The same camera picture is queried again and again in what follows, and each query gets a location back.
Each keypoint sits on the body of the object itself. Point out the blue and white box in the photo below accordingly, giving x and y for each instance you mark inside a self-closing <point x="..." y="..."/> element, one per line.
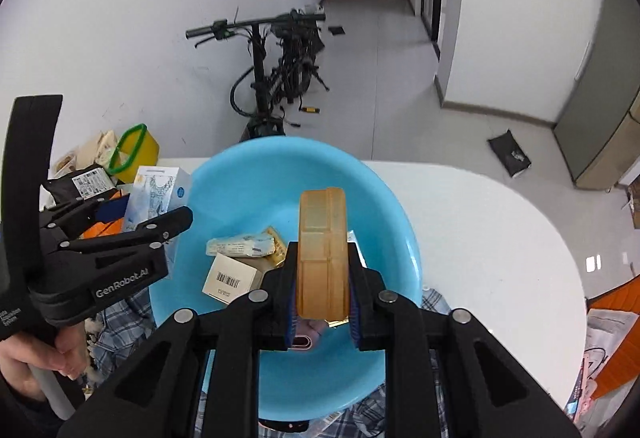
<point x="155" y="188"/>

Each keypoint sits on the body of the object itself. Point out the beige snack packets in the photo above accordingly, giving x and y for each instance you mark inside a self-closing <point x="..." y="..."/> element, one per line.
<point x="95" y="148"/>

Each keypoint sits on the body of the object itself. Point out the plaid clothing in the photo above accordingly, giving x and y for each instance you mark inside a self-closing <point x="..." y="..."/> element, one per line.
<point x="127" y="318"/>

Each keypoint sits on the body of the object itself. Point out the gold packet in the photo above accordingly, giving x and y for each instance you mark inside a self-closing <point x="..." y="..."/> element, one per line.
<point x="275" y="240"/>

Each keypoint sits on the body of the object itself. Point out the person's left hand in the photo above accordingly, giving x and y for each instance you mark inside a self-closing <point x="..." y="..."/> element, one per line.
<point x="30" y="353"/>

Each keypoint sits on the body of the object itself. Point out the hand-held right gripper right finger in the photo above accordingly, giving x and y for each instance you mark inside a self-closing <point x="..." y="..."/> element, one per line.
<point x="354" y="323"/>

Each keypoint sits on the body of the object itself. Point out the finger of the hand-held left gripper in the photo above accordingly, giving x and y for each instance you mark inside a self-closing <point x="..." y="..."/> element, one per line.
<point x="112" y="209"/>
<point x="160" y="225"/>

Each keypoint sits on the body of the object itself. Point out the blue plastic basin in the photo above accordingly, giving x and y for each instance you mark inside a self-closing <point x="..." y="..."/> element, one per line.
<point x="250" y="178"/>

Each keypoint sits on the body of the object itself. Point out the white printed papers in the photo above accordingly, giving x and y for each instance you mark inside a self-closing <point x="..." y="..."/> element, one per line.
<point x="600" y="333"/>

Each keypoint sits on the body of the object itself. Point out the yellow basket green rim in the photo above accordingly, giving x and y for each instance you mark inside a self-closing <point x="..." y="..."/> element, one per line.
<point x="145" y="151"/>

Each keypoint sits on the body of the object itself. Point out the orange chair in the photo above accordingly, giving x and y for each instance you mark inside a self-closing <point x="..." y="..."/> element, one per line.
<point x="620" y="303"/>

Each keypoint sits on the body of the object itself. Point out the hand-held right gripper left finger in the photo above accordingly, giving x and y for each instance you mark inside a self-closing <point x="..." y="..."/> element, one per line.
<point x="290" y="330"/>

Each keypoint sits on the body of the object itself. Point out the black package white label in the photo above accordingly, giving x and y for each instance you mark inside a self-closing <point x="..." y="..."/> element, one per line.
<point x="60" y="188"/>

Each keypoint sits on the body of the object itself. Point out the white wall socket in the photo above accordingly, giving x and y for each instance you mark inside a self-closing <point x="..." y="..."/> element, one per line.
<point x="593" y="262"/>

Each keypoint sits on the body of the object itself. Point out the pink wallet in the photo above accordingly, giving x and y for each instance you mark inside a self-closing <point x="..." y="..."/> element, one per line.
<point x="307" y="335"/>

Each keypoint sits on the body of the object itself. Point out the crumpled pale packet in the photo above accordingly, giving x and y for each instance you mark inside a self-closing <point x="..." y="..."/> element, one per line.
<point x="240" y="245"/>

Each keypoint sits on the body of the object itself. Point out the black bag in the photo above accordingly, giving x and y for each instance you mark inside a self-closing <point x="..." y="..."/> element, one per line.
<point x="510" y="153"/>

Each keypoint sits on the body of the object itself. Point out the tan round wooden block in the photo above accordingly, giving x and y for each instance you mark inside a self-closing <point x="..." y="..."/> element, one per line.
<point x="322" y="258"/>

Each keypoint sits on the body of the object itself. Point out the black bicycle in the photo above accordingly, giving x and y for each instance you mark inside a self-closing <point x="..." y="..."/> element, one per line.
<point x="260" y="68"/>

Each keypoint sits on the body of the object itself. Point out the grey refrigerator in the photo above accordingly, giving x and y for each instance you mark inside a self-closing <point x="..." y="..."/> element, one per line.
<point x="595" y="133"/>

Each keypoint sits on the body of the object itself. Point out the cream box with barcode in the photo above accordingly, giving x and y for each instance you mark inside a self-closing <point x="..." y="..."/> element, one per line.
<point x="232" y="278"/>

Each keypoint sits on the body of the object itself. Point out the small black floor mat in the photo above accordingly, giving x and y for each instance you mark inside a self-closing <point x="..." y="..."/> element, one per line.
<point x="336" y="30"/>

